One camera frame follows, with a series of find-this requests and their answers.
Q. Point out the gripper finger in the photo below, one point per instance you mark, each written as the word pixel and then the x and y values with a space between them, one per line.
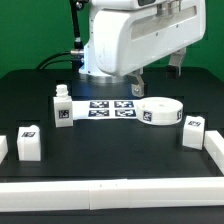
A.
pixel 138 86
pixel 173 70

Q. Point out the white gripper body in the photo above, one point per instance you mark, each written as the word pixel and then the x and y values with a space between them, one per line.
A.
pixel 127 38

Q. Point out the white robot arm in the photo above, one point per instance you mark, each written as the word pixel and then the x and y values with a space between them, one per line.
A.
pixel 90 69

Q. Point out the white marker sheet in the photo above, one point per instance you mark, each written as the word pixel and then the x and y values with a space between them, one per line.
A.
pixel 104 109

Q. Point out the white right barrier block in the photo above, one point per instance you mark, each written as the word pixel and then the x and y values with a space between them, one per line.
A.
pixel 214 144

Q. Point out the white barrier block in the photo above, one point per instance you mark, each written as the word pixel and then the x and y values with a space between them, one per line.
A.
pixel 3 147
pixel 214 144

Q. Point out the white left barrier block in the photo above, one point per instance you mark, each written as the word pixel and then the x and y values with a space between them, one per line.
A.
pixel 3 147

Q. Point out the white front barrier rail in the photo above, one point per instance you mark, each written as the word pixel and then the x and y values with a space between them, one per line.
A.
pixel 111 194

